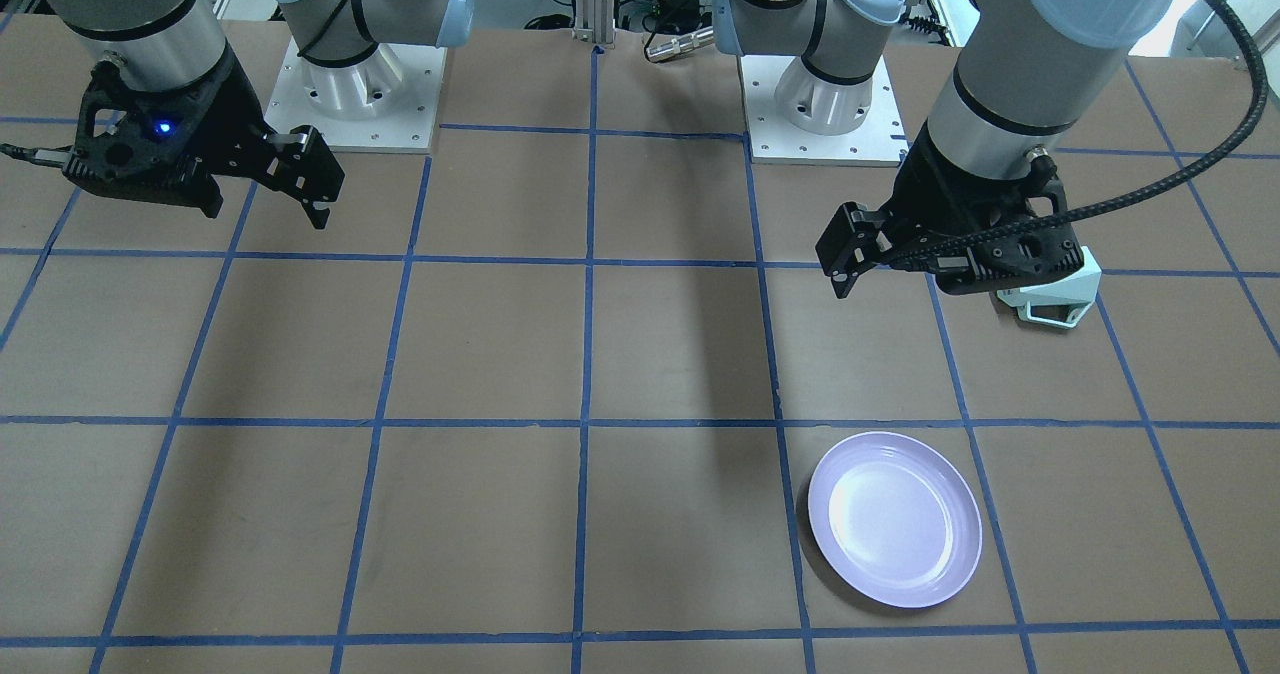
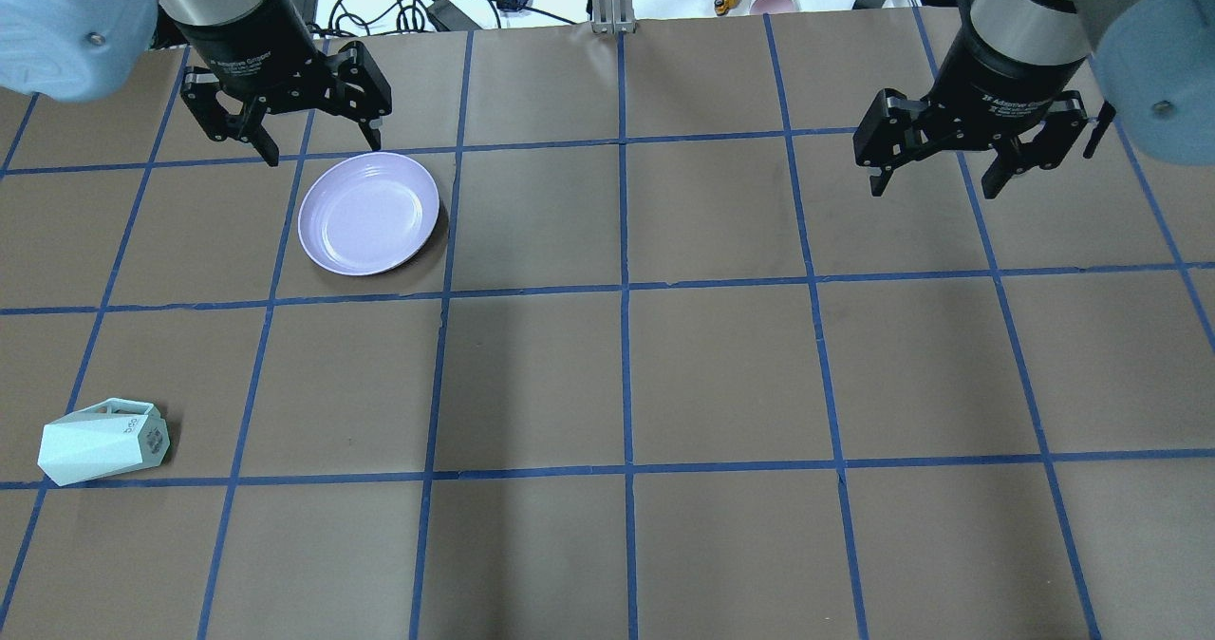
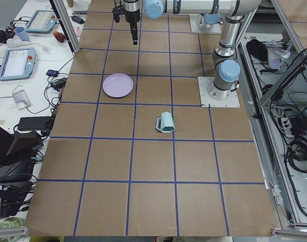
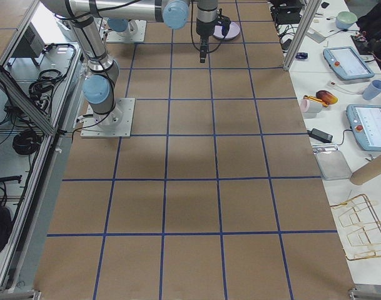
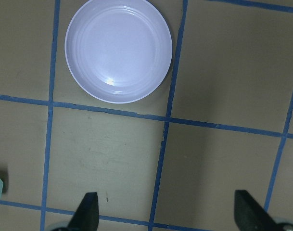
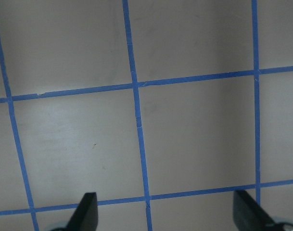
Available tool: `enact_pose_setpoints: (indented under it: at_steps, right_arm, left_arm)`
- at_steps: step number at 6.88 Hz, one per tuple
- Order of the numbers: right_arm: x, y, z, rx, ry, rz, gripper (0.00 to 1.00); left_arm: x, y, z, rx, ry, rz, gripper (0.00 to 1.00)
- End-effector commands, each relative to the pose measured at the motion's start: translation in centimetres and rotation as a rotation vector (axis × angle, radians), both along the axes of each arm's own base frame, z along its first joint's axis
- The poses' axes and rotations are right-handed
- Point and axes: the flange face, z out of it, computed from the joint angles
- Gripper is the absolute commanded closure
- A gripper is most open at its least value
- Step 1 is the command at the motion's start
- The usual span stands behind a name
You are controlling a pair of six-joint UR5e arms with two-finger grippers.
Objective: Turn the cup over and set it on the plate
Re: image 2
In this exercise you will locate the black power adapter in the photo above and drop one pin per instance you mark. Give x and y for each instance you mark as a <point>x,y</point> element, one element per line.
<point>443,15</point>

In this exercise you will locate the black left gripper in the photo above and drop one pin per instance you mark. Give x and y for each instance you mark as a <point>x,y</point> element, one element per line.
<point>249,44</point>

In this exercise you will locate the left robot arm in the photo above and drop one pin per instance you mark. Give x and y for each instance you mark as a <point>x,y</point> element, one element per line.
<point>82,50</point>

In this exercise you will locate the lilac plate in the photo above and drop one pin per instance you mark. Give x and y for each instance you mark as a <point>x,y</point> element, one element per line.
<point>368,214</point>

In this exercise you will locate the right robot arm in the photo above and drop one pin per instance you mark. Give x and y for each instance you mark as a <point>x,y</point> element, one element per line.
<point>1153,65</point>

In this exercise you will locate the mint green faceted cup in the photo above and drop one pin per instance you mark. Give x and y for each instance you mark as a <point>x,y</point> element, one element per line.
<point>105,439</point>

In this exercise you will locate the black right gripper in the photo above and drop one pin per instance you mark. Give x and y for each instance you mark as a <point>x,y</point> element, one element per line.
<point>997,75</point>

